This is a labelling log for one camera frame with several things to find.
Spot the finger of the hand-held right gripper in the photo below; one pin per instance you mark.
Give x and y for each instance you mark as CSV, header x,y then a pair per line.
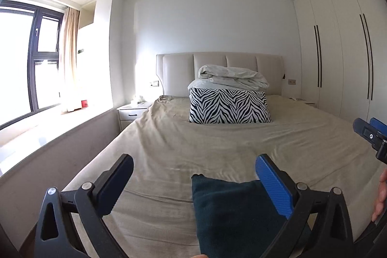
x,y
380,126
367,132

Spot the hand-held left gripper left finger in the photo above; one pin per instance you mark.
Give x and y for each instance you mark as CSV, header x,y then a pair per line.
x,y
112,185

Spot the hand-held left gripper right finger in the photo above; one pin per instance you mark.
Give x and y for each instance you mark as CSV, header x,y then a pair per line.
x,y
272,182

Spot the dark teal knit sweater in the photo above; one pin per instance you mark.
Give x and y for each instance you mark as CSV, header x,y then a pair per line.
x,y
229,215

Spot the person's right hand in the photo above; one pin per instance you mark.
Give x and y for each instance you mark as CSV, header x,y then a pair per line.
x,y
382,194

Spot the bed with beige sheet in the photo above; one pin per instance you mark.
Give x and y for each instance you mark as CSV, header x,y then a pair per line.
x,y
169,149

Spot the white nightstand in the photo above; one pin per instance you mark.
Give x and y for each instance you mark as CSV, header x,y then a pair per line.
x,y
131,114
304,102

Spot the white window sill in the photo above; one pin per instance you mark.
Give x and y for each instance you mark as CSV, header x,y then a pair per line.
x,y
60,128

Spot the small red object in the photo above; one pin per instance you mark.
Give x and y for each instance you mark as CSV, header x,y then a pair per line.
x,y
84,103

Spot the cream wardrobe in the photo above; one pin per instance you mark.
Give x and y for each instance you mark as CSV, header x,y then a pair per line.
x,y
338,49

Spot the zebra print pillow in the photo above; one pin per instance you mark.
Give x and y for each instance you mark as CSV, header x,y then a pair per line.
x,y
229,105

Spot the white folded duvet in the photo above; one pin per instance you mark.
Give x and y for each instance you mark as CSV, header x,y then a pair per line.
x,y
232,75

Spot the light grey pillow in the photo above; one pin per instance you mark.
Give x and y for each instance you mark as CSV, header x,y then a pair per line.
x,y
196,84

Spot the beige curtain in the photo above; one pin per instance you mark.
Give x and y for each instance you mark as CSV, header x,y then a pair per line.
x,y
69,64

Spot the beige padded headboard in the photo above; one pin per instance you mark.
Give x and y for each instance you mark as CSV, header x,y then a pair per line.
x,y
178,73

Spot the dark framed window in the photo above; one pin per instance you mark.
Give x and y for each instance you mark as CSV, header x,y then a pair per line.
x,y
34,64

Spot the wall socket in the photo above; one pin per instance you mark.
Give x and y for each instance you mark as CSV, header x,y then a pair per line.
x,y
292,82
154,83

